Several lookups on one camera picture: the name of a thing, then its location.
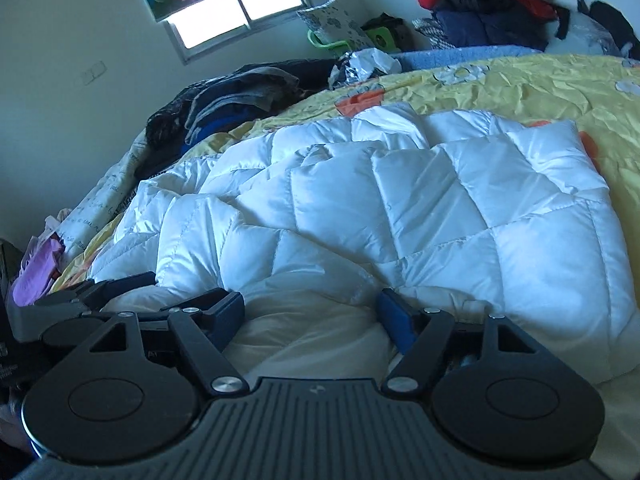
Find purple clothes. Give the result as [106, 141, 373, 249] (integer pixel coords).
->
[12, 237, 66, 306]

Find window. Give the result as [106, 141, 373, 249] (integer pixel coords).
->
[162, 0, 308, 63]

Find checkered cloth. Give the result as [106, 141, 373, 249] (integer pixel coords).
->
[412, 16, 446, 51]

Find dark bag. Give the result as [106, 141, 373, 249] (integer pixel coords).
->
[361, 14, 408, 51]

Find blue blanket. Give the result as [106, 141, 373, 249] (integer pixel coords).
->
[390, 45, 546, 73]

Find clear plastic bag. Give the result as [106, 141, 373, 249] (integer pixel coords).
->
[565, 10, 623, 56]

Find white printed quilt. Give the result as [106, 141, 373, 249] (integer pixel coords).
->
[60, 130, 151, 261]

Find yellow printed bedsheet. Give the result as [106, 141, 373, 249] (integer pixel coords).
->
[50, 52, 640, 480]

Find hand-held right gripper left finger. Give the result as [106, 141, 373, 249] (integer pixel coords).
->
[75, 289, 250, 399]

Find navy jacket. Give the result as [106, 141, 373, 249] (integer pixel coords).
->
[432, 0, 551, 53]

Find white crumpled plastic bag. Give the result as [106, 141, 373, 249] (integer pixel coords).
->
[327, 49, 403, 88]

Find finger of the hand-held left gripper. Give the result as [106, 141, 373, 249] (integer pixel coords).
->
[37, 272, 157, 312]

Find wall switch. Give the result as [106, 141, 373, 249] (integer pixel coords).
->
[82, 61, 108, 86]

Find green plastic chair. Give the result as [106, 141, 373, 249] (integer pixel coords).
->
[307, 27, 396, 54]

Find pile of dark clothes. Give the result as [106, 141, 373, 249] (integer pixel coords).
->
[145, 58, 341, 161]

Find black backpack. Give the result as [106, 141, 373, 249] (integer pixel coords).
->
[590, 1, 640, 58]

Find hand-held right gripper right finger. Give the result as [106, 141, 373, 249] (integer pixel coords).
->
[376, 288, 549, 397]

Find floral pillow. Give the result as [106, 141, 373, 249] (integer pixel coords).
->
[296, 0, 371, 51]

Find white down jacket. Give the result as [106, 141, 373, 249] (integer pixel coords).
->
[87, 102, 640, 386]

